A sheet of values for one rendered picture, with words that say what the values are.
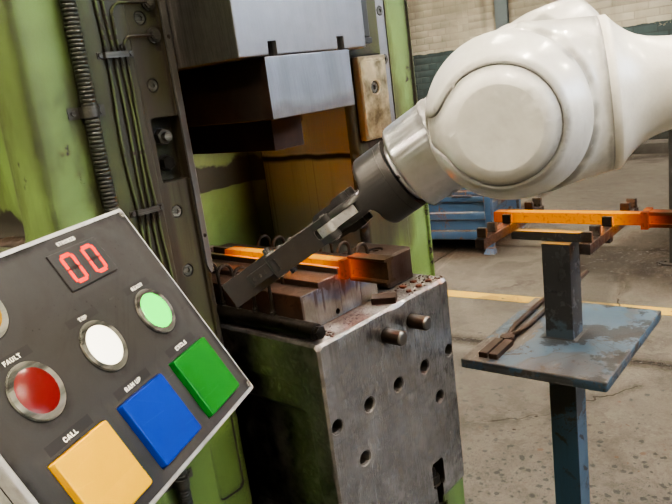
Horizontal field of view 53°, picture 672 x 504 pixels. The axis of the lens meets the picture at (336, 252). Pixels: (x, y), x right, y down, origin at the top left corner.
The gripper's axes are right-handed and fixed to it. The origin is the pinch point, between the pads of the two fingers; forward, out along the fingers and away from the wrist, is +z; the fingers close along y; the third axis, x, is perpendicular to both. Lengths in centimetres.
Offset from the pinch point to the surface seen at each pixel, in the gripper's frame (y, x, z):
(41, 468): -24.3, -1.9, 13.1
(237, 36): 31.2, 29.2, -3.9
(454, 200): 407, -48, 65
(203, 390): -2.5, -6.8, 12.4
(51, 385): -18.5, 3.3, 12.8
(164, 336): -1.3, 0.6, 13.1
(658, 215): 73, -37, -37
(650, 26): 784, -49, -141
